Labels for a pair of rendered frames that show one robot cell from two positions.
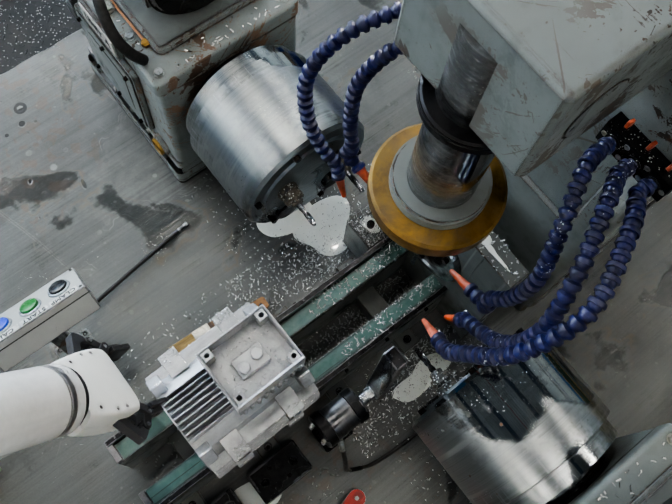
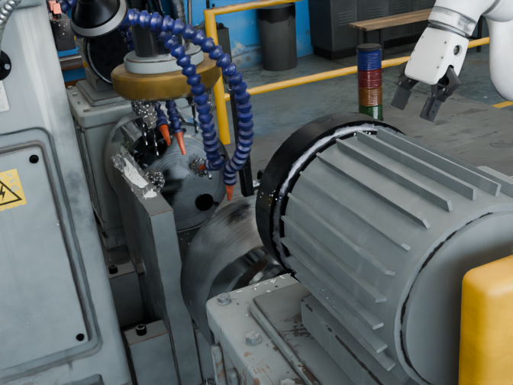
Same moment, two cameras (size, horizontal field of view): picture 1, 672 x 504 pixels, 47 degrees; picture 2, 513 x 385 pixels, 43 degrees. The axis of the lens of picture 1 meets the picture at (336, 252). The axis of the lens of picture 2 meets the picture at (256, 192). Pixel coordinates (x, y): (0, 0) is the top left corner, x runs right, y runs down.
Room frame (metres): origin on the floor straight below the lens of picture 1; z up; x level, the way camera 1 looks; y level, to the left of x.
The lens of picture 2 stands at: (1.34, 0.48, 1.57)
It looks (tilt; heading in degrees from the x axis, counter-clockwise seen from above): 24 degrees down; 206
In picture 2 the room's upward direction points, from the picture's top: 6 degrees counter-clockwise
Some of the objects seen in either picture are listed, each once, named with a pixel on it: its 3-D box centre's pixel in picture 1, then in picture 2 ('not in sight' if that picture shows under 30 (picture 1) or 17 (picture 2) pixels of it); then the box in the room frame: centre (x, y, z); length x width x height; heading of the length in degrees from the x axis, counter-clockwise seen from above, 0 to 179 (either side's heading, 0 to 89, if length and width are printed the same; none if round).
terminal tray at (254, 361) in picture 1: (251, 360); not in sight; (0.21, 0.09, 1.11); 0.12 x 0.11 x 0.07; 139
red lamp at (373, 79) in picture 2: not in sight; (369, 76); (-0.19, 0.06, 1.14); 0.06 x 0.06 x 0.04
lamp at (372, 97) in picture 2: not in sight; (369, 94); (-0.19, 0.06, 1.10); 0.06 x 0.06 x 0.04
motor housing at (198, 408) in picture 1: (233, 388); not in sight; (0.18, 0.12, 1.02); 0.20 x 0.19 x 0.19; 139
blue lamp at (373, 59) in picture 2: not in sight; (369, 58); (-0.19, 0.06, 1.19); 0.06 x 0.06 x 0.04
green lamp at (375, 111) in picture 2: not in sight; (370, 111); (-0.19, 0.06, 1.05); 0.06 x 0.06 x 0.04
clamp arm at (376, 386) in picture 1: (383, 376); (242, 139); (0.22, -0.10, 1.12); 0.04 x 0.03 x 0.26; 137
